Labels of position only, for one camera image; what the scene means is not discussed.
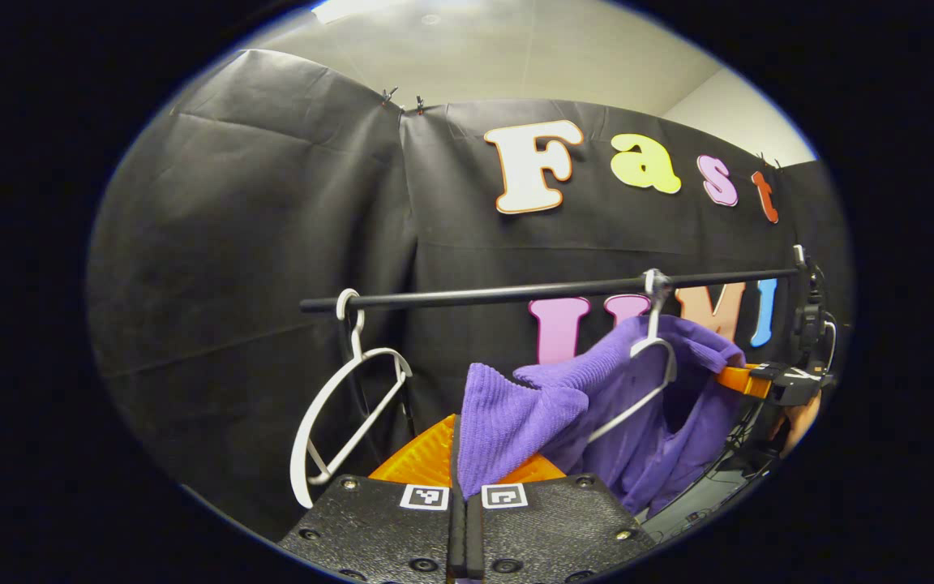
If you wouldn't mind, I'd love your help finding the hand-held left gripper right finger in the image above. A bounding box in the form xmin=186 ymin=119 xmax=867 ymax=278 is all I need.
xmin=465 ymin=453 xmax=658 ymax=584

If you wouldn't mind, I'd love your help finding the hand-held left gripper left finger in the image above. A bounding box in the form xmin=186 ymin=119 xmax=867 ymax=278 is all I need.
xmin=276 ymin=414 xmax=469 ymax=584

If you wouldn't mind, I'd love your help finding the white clothes hanger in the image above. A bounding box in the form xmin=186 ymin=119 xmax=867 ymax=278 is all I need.
xmin=290 ymin=289 xmax=413 ymax=509
xmin=587 ymin=269 xmax=679 ymax=444

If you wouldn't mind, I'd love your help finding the purple ribbed shirt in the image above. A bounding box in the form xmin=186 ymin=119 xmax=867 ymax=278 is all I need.
xmin=457 ymin=315 xmax=748 ymax=516

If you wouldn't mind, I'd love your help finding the black clothes rack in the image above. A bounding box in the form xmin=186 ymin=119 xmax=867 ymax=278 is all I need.
xmin=299 ymin=266 xmax=810 ymax=314

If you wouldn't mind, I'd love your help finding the black tripod stand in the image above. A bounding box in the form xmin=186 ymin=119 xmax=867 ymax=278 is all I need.
xmin=706 ymin=404 xmax=772 ymax=483

